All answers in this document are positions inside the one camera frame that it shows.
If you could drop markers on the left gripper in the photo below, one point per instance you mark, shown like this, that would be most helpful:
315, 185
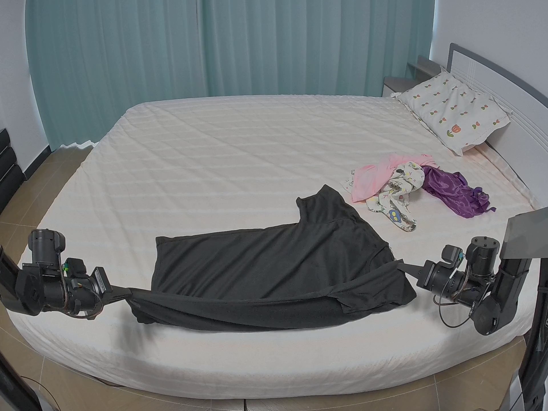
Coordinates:
83, 293

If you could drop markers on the grey bedside table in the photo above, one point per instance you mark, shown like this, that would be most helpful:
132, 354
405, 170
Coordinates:
396, 84

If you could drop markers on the pink garment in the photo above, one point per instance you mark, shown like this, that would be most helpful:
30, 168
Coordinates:
368, 182

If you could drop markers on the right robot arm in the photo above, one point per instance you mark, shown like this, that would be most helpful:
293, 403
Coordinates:
492, 311

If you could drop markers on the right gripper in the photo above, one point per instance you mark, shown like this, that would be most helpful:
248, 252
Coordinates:
445, 283

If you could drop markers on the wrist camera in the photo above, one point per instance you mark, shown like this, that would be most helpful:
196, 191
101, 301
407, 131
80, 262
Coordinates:
451, 255
76, 268

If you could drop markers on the bed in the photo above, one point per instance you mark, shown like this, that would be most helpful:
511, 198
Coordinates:
235, 144

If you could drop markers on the purple garment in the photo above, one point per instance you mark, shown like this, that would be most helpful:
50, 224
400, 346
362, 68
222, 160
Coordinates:
454, 191

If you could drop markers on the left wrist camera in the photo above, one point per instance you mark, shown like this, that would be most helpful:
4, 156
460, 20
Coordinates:
76, 268

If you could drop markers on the blue-green curtain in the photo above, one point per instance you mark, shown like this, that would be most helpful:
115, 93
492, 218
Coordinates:
321, 37
120, 58

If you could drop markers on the black T-shirt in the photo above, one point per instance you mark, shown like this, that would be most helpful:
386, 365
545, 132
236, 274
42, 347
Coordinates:
265, 263

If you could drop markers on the white printed garment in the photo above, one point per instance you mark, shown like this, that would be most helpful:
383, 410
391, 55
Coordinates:
398, 191

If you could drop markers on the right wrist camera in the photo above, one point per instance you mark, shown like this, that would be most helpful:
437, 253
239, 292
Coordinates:
451, 255

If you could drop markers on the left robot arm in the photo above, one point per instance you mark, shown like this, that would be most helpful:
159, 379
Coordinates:
34, 289

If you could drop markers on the white printed pillow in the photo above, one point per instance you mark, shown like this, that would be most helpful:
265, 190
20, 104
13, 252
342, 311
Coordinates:
454, 109

